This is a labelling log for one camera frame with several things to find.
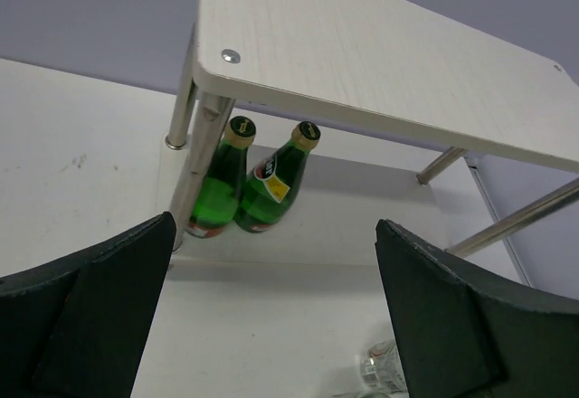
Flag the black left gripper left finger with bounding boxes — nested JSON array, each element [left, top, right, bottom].
[[1, 212, 176, 397]]

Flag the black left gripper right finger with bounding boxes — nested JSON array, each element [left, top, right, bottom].
[[375, 220, 578, 397]]

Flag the clear glass bottle green cap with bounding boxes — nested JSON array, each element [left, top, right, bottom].
[[360, 339, 408, 393]]

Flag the green glass bottle left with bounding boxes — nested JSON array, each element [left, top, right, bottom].
[[185, 116, 257, 239]]

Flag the green glass bottle right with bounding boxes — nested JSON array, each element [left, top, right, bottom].
[[234, 121, 321, 233]]

